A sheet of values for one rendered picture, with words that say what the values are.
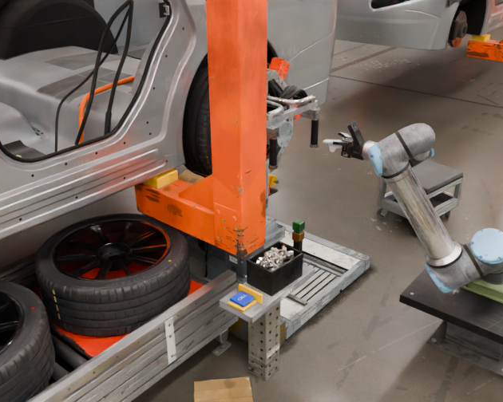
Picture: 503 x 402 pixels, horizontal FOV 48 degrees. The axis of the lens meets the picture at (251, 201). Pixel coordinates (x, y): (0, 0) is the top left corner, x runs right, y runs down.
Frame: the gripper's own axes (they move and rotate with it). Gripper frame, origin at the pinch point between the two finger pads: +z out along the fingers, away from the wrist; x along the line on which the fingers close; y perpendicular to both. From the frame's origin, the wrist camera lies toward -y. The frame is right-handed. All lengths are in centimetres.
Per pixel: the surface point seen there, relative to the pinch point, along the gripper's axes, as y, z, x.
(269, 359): 72, -26, -81
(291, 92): -19.7, 20.4, -5.4
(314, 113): -10.5, 8.1, -2.6
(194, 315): 51, 1, -98
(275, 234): 68, 32, -1
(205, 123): -11, 39, -48
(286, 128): -5.3, 15.3, -16.3
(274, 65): -30.4, 34.2, -1.8
